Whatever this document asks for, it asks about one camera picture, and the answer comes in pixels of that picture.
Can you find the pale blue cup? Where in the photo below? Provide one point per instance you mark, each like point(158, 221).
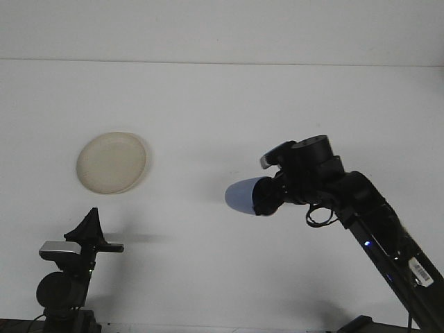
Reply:
point(239, 196)

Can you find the pale round plate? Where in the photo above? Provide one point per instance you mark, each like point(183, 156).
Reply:
point(111, 163)

